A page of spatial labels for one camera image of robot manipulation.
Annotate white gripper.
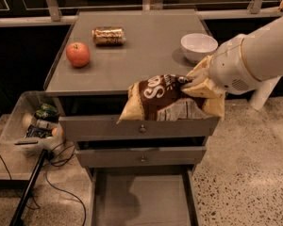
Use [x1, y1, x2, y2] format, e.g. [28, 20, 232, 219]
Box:
[181, 34, 261, 99]

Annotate brown chip bag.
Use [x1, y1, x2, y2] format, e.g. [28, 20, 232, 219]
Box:
[118, 74, 225, 121]

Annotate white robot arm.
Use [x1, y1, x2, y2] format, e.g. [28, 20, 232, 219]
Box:
[181, 16, 283, 98]

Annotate middle grey drawer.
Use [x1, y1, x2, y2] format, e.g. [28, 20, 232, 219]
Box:
[75, 146, 207, 168]

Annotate grey drawer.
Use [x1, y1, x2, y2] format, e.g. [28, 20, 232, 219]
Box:
[75, 146, 207, 168]
[59, 115, 219, 141]
[88, 166, 201, 226]

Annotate grey drawer cabinet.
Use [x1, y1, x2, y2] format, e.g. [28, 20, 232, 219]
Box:
[42, 8, 240, 174]

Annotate top grey drawer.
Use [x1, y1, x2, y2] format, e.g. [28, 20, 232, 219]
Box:
[59, 115, 219, 141]

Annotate bottom grey drawer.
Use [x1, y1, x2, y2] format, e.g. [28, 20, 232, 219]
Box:
[88, 166, 201, 226]

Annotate green snack bag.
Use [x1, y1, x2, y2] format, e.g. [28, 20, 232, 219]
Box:
[34, 103, 59, 122]

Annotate white bowl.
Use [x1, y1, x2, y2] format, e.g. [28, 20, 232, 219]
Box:
[180, 33, 218, 63]

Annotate gold soda can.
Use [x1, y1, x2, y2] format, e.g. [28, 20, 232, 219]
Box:
[92, 26, 125, 46]

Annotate red apple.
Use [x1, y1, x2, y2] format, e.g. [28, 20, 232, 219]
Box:
[66, 42, 91, 68]

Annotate clear plastic bin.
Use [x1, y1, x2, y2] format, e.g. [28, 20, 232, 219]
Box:
[0, 91, 64, 155]

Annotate dark blue snack packet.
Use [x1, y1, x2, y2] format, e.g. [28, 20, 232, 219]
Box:
[25, 124, 52, 138]

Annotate black pole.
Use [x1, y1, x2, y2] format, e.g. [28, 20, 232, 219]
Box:
[9, 150, 48, 226]

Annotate white angled post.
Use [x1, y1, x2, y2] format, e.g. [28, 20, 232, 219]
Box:
[249, 76, 280, 110]

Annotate black cable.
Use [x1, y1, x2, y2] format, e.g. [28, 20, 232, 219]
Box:
[0, 137, 42, 210]

